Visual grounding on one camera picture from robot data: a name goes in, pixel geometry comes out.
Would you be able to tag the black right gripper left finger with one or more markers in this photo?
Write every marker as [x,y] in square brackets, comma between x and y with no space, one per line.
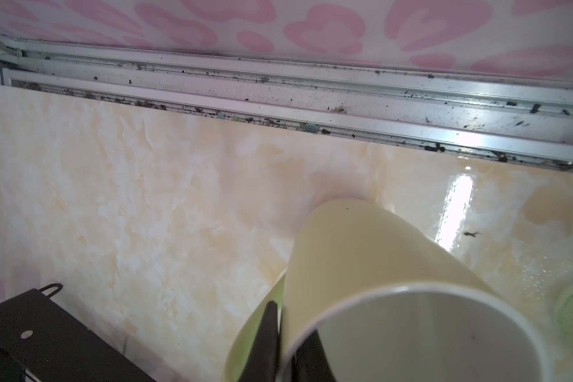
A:
[263,360]

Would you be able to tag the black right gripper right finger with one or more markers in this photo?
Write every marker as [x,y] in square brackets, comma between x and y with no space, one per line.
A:
[310,362]

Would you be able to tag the black wire dish rack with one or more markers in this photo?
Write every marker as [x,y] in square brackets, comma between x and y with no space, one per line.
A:
[49,344]

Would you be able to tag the pale green ceramic mug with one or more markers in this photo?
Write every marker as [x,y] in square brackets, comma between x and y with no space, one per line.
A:
[389,304]

